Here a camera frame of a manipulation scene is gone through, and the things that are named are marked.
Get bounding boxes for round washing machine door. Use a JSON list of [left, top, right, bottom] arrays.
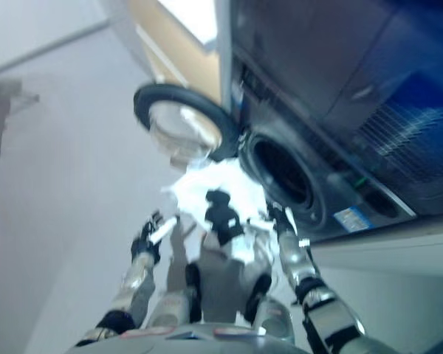
[[133, 83, 245, 171]]

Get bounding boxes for silver robot torso and legs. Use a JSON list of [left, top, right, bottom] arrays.
[[132, 235, 297, 354]]

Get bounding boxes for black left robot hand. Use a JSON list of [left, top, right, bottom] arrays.
[[130, 209, 179, 260]]

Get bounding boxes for light wooden cabinet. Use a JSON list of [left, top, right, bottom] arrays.
[[128, 0, 222, 108]]

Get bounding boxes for white garment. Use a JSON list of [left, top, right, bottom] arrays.
[[158, 157, 276, 267]]

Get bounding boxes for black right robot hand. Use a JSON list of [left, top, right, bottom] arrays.
[[265, 201, 300, 237]]

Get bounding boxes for dark grey washing machine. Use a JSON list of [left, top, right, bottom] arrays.
[[219, 0, 443, 245]]

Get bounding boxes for blue white energy sticker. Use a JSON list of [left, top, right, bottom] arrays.
[[334, 207, 374, 234]]

